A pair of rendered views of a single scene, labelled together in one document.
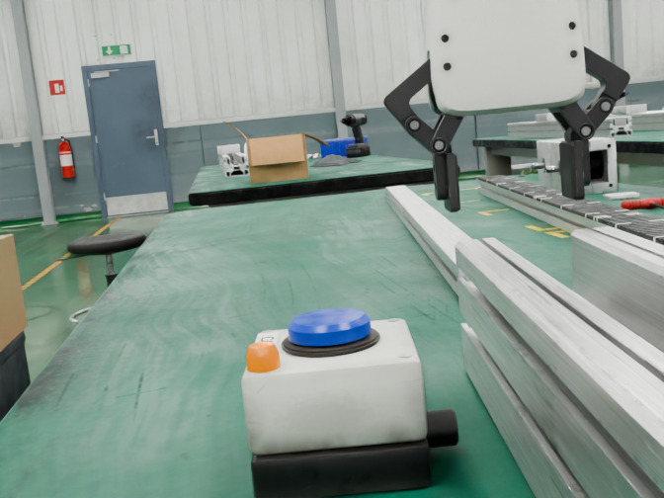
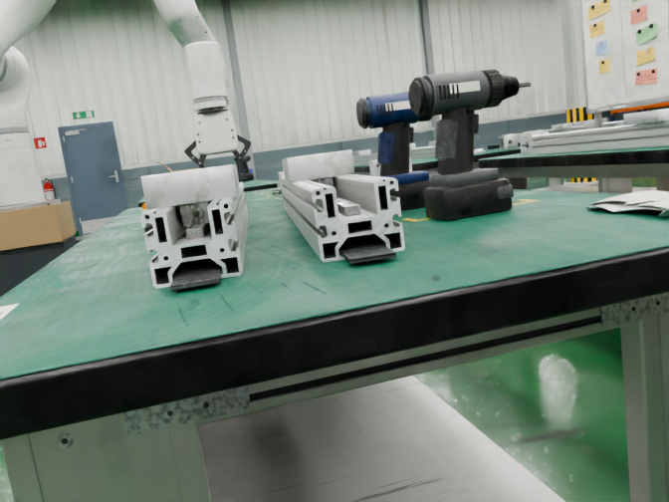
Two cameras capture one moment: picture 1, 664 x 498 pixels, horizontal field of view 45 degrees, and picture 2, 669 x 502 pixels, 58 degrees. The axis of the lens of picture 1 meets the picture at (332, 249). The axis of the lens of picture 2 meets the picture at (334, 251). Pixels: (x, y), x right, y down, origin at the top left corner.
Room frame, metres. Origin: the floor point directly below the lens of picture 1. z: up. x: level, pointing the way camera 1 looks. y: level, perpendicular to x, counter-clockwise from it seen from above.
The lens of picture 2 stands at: (-0.99, -0.18, 0.90)
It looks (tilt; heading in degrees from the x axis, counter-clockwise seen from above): 9 degrees down; 353
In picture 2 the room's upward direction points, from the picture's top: 8 degrees counter-clockwise
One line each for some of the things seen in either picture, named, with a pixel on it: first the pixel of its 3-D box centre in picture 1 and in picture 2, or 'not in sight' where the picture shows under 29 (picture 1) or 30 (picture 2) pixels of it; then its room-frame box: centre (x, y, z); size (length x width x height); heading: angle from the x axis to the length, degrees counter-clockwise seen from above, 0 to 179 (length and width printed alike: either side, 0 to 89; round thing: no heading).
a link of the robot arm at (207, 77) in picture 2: not in sight; (206, 71); (0.55, -0.13, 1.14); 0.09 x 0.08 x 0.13; 170
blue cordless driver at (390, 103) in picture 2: not in sight; (414, 149); (0.14, -0.51, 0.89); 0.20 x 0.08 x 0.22; 92
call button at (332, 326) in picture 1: (330, 335); not in sight; (0.37, 0.01, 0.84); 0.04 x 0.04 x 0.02
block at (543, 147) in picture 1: (559, 163); not in sight; (1.58, -0.47, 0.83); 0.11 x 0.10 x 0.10; 87
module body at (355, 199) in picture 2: not in sight; (321, 200); (0.09, -0.31, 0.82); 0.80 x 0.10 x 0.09; 179
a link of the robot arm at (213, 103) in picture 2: not in sight; (212, 105); (0.55, -0.13, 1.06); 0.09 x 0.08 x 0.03; 89
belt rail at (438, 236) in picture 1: (421, 219); not in sight; (1.17, -0.14, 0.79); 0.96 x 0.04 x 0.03; 179
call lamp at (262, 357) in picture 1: (262, 354); not in sight; (0.34, 0.04, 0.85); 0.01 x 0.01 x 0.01
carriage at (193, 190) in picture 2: not in sight; (197, 194); (-0.16, -0.12, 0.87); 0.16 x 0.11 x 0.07; 179
